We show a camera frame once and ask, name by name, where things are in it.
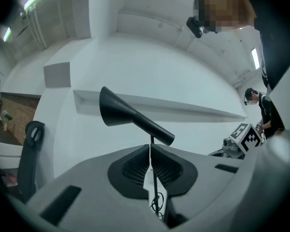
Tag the pink bag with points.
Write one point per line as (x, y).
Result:
(11, 179)

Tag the grey-top white-frame table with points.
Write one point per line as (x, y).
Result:
(7, 151)

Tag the person's black clothing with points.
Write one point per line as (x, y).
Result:
(275, 33)

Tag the person's head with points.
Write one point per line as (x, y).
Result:
(227, 6)

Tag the black desk lamp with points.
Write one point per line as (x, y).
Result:
(125, 115)

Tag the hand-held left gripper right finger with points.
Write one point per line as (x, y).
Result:
(207, 178)

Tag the black office chair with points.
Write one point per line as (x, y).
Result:
(26, 165)

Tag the black head-worn camera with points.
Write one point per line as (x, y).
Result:
(194, 26)

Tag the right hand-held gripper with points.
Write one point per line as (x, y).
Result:
(246, 139)

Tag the leafy plant in vase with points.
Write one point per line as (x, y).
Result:
(7, 116)

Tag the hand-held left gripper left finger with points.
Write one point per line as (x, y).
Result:
(91, 178)

